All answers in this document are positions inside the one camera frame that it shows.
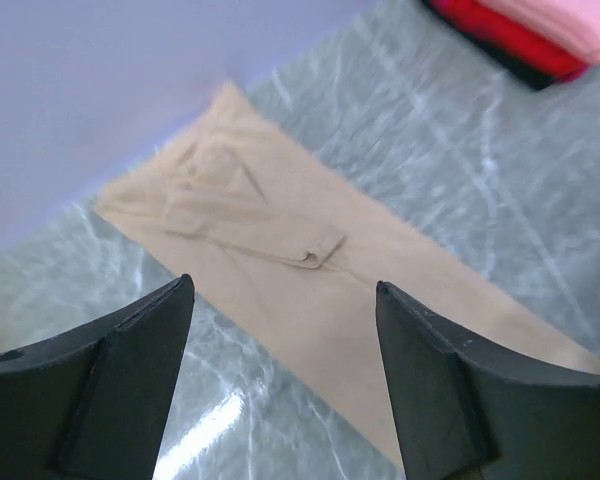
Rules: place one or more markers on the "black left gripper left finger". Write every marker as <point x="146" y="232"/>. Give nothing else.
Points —
<point x="93" y="402"/>

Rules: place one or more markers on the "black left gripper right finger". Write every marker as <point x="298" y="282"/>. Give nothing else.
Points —
<point x="465" y="407"/>

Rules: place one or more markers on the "beige t-shirt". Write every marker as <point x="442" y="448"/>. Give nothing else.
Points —
<point x="292" y="253"/>

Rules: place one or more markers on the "folded red t-shirt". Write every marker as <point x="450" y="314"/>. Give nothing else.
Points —
<point x="509" y="35"/>

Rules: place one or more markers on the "folded pink t-shirt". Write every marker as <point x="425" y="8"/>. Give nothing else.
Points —
<point x="573" y="25"/>

